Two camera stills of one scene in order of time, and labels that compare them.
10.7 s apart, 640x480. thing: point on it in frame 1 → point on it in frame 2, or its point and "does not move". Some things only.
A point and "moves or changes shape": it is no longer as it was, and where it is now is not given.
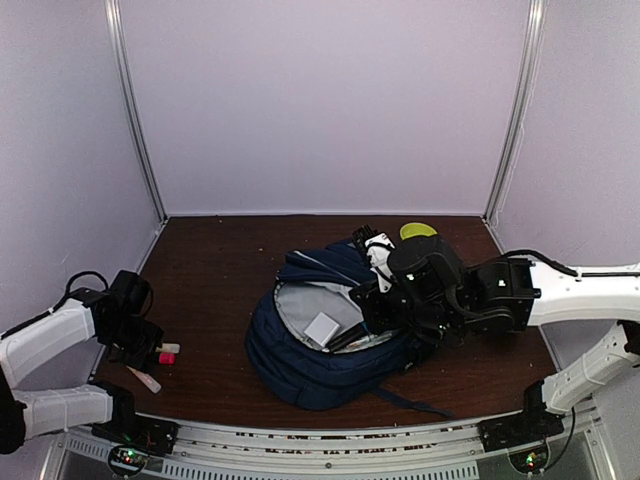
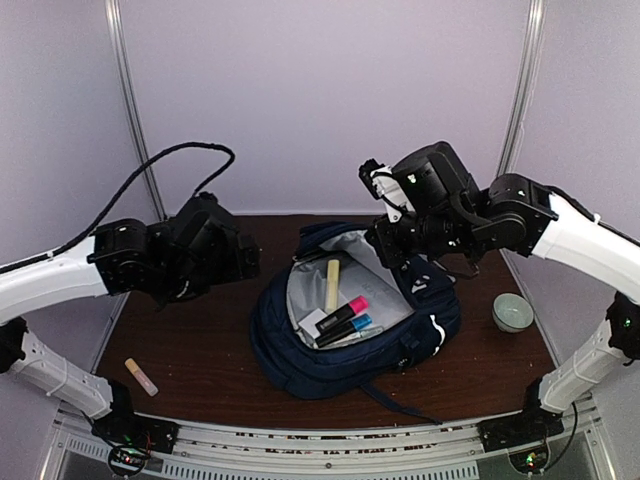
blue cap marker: (357, 333) moves or changes shape
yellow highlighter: (168, 348) → (333, 285)
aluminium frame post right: (523, 103) does not move
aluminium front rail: (333, 447) does not move
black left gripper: (154, 337) → (250, 253)
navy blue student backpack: (309, 344) moves or changes shape
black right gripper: (365, 295) → (391, 252)
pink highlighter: (167, 358) → (345, 313)
